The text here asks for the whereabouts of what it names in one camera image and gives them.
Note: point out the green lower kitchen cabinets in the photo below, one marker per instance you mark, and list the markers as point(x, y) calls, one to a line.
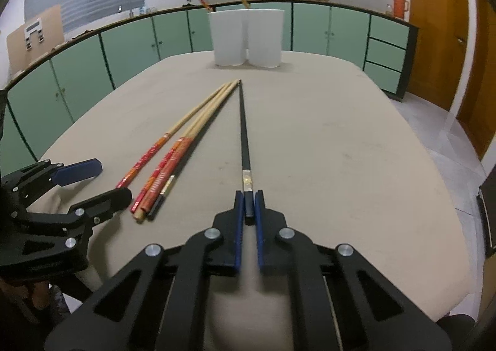
point(128, 48)

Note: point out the person's left hand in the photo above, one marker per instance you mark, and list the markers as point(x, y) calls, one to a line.
point(37, 295)

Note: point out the orange thermos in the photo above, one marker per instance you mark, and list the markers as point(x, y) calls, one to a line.
point(399, 6)

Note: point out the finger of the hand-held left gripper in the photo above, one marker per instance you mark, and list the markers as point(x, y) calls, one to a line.
point(112, 200)
point(79, 170)

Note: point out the white device on board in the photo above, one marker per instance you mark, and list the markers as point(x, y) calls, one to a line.
point(33, 27)

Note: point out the white double chopstick holder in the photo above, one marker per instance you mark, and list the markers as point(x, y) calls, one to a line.
point(232, 37)

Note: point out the chrome faucet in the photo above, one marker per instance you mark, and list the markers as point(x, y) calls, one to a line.
point(124, 0)

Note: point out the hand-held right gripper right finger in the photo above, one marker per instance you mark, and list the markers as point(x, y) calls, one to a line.
point(260, 234)

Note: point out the small glass jar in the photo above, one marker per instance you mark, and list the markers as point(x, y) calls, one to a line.
point(389, 10)

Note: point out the wooden chopstick with red end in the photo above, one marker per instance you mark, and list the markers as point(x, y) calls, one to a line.
point(170, 134)
point(180, 149)
point(170, 172)

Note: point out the beige tablecloth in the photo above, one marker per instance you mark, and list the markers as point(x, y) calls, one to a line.
point(329, 161)

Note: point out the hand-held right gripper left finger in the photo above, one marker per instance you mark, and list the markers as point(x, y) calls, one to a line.
point(239, 234)

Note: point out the cardboard board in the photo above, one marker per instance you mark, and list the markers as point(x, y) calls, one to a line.
point(52, 25)

